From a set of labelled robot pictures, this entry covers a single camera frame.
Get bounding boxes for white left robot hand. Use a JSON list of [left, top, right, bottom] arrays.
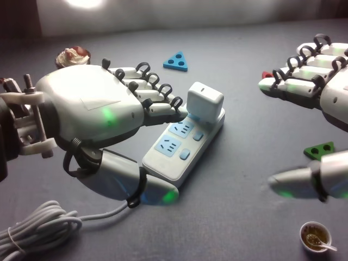
[[35, 58, 189, 209]]

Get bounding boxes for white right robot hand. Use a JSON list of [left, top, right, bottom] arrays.
[[257, 33, 348, 203]]

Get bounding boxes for white power strip blue sockets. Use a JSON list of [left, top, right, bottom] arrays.
[[142, 107, 226, 189]]

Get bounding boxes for white charger adapter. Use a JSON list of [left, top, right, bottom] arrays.
[[187, 82, 225, 123]]

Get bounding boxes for toy chocolate cupcake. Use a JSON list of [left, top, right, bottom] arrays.
[[55, 46, 92, 69]]

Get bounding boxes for green triangle block three holes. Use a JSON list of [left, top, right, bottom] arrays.
[[303, 141, 334, 161]]

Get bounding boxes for blue triangle block three holes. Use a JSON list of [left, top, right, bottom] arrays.
[[163, 51, 189, 73]]

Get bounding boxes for white backdrop sheet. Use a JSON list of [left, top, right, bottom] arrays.
[[36, 0, 348, 38]]

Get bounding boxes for small white soup bowl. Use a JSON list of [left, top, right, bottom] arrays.
[[300, 221, 332, 253]]

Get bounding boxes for grey tablecloth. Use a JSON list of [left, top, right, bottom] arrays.
[[0, 26, 348, 261]]

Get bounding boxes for small white spoon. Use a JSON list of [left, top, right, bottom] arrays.
[[306, 233, 338, 252]]

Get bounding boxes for grey power strip cable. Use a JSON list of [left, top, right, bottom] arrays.
[[0, 200, 129, 261]]

